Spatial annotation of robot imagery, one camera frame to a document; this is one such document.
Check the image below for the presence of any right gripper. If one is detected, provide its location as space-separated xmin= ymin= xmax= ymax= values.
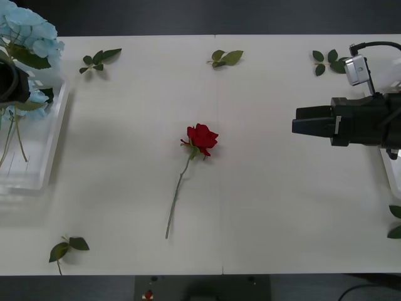
xmin=291 ymin=93 xmax=392 ymax=149

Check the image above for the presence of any black panel with red button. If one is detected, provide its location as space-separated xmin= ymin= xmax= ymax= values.
xmin=134 ymin=275 xmax=271 ymax=301

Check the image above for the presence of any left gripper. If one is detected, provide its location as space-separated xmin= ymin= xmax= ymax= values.
xmin=0 ymin=61 xmax=31 ymax=104

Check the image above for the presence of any black cable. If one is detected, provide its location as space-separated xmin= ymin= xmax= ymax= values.
xmin=339 ymin=282 xmax=401 ymax=301

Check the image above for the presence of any large pale blue flower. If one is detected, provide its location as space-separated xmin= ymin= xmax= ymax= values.
xmin=0 ymin=0 xmax=66 ymax=164

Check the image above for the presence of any red rose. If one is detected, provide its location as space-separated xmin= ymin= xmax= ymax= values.
xmin=165 ymin=123 xmax=219 ymax=240

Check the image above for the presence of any loose green leaf twig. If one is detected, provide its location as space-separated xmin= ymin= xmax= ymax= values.
xmin=312 ymin=49 xmax=348 ymax=77
xmin=48 ymin=235 xmax=90 ymax=276
xmin=78 ymin=48 xmax=123 ymax=75
xmin=387 ymin=205 xmax=401 ymax=240
xmin=206 ymin=50 xmax=244 ymax=69

